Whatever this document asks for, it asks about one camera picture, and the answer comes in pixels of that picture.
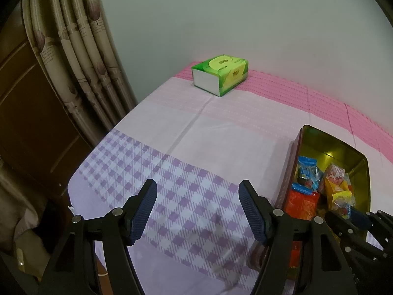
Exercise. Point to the beige cloth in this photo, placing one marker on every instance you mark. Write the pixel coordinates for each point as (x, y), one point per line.
(27, 230)

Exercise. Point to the red snack packet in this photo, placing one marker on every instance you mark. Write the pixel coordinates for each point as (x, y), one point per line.
(302, 204)

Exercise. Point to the beige patterned curtain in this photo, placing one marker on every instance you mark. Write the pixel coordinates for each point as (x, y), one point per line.
(76, 52)

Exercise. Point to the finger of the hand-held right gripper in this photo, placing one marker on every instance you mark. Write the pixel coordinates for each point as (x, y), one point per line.
(340, 224)
(359, 218)

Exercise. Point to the blue candy white circle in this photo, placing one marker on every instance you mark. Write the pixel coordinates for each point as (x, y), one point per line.
(307, 169)

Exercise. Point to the brown wooden cabinet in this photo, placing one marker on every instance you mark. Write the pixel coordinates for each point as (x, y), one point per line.
(30, 123)

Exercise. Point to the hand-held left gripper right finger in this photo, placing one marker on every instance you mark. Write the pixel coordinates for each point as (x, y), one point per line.
(254, 216)

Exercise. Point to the dark red gold tin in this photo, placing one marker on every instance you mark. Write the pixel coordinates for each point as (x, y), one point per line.
(337, 150)

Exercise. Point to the pink purple checked tablecloth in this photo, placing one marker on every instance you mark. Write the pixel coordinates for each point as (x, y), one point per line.
(215, 135)

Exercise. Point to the yellow candy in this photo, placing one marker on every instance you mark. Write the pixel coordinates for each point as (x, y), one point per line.
(336, 194)

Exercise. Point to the green tissue box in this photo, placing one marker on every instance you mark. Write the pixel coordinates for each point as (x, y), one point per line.
(221, 73)

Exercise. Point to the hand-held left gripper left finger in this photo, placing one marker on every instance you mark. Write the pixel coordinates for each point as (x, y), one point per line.
(141, 213)

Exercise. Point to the pink white candy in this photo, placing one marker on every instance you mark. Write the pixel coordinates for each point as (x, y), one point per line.
(334, 172)

